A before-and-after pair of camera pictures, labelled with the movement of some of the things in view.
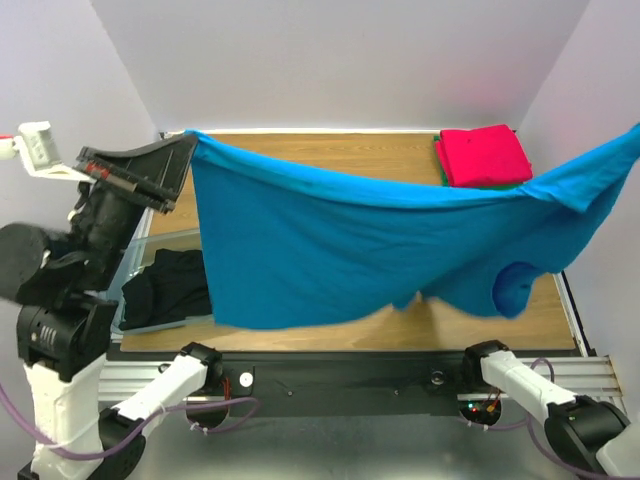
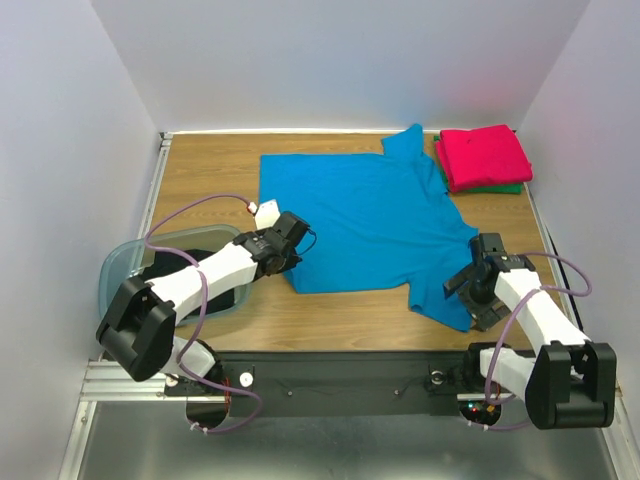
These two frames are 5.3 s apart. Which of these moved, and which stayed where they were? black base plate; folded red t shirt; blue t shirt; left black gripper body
Moved: left black gripper body; blue t shirt
Stayed: black base plate; folded red t shirt
